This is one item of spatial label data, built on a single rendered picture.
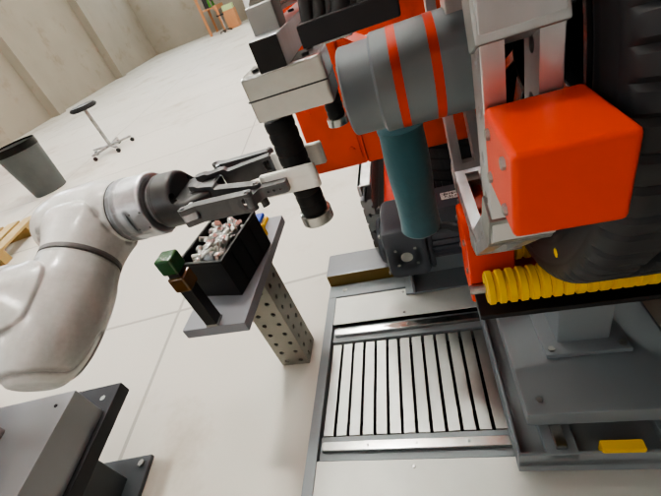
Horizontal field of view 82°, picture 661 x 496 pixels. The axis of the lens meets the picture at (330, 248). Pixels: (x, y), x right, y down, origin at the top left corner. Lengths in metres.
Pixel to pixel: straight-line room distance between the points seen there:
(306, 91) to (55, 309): 0.38
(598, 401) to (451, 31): 0.71
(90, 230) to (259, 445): 0.86
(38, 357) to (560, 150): 0.53
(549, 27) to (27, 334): 0.57
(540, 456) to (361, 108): 0.73
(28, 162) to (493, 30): 4.89
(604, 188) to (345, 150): 0.89
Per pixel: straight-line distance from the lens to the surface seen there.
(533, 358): 0.96
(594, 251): 0.44
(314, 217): 0.50
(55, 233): 0.61
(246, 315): 0.91
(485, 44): 0.34
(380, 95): 0.55
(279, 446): 1.24
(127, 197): 0.56
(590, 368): 0.96
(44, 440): 1.14
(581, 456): 0.94
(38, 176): 5.08
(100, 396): 1.28
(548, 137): 0.29
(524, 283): 0.68
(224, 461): 1.31
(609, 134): 0.29
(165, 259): 0.83
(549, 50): 0.36
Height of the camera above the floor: 1.02
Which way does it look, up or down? 36 degrees down
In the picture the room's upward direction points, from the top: 22 degrees counter-clockwise
